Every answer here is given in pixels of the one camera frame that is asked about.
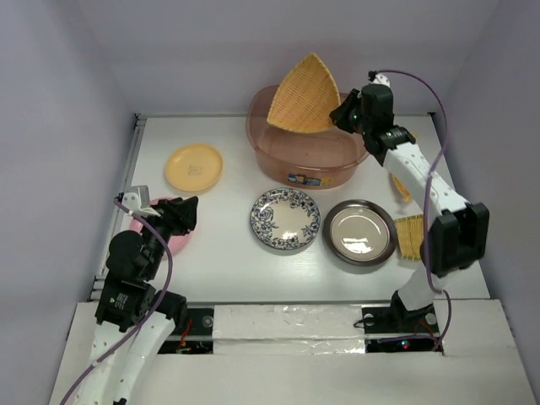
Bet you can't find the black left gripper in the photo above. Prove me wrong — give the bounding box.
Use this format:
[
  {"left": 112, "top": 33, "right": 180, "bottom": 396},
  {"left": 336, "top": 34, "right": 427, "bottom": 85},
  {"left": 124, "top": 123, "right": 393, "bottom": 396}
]
[{"left": 138, "top": 194, "right": 197, "bottom": 278}]

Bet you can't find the round pink plastic plate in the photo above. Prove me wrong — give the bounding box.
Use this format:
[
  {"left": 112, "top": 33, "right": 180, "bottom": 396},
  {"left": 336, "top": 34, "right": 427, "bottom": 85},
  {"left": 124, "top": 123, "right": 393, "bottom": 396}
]
[{"left": 129, "top": 219, "right": 192, "bottom": 256}]

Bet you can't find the triangular woven bamboo plate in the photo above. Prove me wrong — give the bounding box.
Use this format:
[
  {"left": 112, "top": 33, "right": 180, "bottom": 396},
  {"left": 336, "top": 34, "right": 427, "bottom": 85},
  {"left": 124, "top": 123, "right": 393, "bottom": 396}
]
[{"left": 267, "top": 52, "right": 341, "bottom": 133}]

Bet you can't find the blue floral ceramic plate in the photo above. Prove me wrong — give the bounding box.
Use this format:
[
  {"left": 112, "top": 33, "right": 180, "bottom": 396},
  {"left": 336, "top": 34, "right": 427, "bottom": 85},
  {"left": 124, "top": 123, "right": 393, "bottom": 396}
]
[{"left": 250, "top": 187, "right": 321, "bottom": 251}]

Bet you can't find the dark rimmed beige plate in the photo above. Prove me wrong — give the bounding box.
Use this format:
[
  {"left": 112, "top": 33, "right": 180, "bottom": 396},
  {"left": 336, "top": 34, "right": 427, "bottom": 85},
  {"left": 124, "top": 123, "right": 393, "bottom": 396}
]
[{"left": 322, "top": 199, "right": 397, "bottom": 268}]

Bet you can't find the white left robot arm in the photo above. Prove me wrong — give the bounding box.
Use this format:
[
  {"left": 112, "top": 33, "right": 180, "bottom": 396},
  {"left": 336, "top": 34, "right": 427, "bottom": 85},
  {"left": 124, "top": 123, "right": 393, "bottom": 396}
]
[{"left": 60, "top": 186, "right": 198, "bottom": 404}]

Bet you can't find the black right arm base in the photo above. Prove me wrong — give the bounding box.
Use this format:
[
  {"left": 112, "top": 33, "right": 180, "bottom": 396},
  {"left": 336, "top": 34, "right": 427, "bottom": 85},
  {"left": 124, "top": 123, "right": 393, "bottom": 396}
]
[{"left": 354, "top": 293, "right": 443, "bottom": 354}]

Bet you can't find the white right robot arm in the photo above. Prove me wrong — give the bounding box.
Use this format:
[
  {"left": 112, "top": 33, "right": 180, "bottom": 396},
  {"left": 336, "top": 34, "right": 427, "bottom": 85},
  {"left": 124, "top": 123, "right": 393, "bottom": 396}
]
[{"left": 330, "top": 78, "right": 489, "bottom": 331}]

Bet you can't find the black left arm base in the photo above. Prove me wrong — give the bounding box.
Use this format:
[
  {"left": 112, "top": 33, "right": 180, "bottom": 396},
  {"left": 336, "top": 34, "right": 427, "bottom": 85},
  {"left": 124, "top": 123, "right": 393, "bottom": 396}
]
[{"left": 158, "top": 306, "right": 214, "bottom": 354}]

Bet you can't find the translucent brown plastic bin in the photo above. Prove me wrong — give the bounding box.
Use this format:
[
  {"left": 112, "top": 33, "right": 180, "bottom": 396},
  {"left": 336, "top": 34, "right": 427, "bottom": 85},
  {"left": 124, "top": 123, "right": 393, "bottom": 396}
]
[{"left": 246, "top": 85, "right": 369, "bottom": 190}]

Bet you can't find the round yellow plastic plate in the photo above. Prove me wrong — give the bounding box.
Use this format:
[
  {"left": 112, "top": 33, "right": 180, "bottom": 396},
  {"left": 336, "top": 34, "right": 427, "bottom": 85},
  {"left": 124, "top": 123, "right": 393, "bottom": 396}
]
[{"left": 164, "top": 143, "right": 224, "bottom": 192}]

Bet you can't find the leaf shaped yellow dish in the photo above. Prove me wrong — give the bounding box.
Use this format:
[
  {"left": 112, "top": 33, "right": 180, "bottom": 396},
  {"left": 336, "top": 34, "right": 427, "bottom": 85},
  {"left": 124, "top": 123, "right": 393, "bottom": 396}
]
[{"left": 391, "top": 133, "right": 423, "bottom": 204}]

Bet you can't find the rectangular woven bamboo tray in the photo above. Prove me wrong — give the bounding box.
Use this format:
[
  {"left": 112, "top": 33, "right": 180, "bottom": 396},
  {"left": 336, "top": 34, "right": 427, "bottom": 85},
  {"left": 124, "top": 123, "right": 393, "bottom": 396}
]
[{"left": 394, "top": 214, "right": 424, "bottom": 261}]

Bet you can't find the white foam board front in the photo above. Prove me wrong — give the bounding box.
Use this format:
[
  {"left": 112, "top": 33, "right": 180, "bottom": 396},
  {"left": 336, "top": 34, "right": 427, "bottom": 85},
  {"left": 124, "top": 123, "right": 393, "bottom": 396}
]
[{"left": 51, "top": 300, "right": 536, "bottom": 404}]

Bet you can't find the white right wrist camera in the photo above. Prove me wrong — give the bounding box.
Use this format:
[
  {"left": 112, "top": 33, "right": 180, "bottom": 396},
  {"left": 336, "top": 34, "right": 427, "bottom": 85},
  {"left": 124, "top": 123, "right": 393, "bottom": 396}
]
[{"left": 368, "top": 70, "right": 391, "bottom": 88}]

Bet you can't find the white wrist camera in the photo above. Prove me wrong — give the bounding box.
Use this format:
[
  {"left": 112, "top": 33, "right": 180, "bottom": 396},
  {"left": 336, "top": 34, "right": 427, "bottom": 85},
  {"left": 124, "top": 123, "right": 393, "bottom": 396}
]
[
  {"left": 118, "top": 186, "right": 151, "bottom": 215},
  {"left": 368, "top": 70, "right": 391, "bottom": 88}
]

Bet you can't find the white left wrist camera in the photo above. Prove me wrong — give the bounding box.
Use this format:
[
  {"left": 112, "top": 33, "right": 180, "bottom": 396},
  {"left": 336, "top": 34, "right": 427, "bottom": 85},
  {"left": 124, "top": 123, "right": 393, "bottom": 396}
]
[{"left": 118, "top": 186, "right": 151, "bottom": 215}]

